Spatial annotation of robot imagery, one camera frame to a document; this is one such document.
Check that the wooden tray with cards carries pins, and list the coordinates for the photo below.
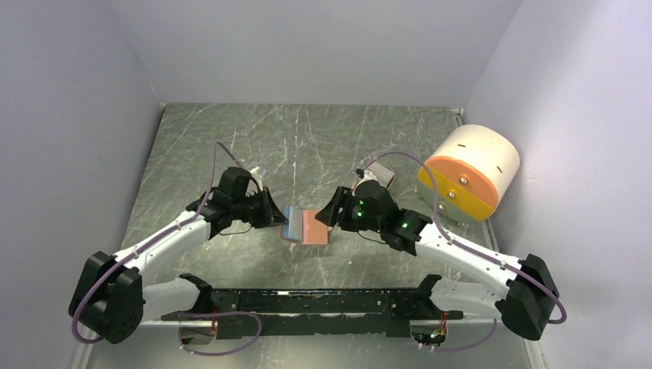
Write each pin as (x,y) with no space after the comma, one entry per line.
(380,173)

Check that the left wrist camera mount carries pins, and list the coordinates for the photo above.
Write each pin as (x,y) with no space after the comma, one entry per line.
(256,183)

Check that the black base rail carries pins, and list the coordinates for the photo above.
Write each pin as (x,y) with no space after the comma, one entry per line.
(237,313)

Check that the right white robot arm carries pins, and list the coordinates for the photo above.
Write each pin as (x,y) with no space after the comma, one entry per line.
(519,292)

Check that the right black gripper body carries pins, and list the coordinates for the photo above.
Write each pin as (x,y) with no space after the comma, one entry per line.
(357,220)

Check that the white orange yellow cylinder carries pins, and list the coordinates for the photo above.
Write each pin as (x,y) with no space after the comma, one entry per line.
(473,168)

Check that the brown leather card holder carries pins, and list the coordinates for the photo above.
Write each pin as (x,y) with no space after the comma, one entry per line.
(303,227)

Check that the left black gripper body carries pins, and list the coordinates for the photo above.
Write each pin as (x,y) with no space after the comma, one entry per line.
(251,208)

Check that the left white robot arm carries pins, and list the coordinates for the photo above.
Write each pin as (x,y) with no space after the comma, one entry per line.
(116,292)

